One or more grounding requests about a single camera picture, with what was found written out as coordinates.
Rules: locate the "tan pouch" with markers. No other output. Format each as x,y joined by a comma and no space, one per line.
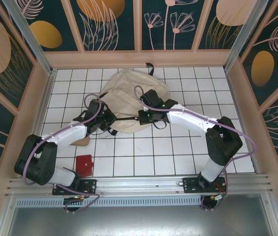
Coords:
83,143

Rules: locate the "cream canvas backpack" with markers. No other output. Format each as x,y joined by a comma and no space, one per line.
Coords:
129,86

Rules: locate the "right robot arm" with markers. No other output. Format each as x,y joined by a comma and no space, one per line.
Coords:
190,118

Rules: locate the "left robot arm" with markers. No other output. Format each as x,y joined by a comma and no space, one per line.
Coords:
65,135

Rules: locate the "red wallet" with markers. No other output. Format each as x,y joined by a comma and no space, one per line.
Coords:
85,164

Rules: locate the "dark panel with pink flowers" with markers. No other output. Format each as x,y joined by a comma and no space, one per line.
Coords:
168,24

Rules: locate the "dark panel gold circle leaves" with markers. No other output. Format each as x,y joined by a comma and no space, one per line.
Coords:
99,24

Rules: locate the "grey metal sheet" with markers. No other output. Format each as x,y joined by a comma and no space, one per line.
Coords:
139,221

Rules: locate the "dark panel small gold oval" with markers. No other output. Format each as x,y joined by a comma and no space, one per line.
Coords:
45,34

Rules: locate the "dark panel gold oval fern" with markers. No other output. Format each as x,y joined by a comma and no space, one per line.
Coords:
276,49

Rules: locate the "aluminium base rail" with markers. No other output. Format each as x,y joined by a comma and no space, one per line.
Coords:
139,184

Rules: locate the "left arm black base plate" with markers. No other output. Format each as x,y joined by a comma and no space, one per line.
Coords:
90,186

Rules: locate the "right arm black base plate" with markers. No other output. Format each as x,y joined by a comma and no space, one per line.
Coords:
190,184

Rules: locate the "aluminium side rail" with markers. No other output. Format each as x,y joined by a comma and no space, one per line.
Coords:
242,123
27,164

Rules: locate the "aluminium corner post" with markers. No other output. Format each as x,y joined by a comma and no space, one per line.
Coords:
245,34
33,43

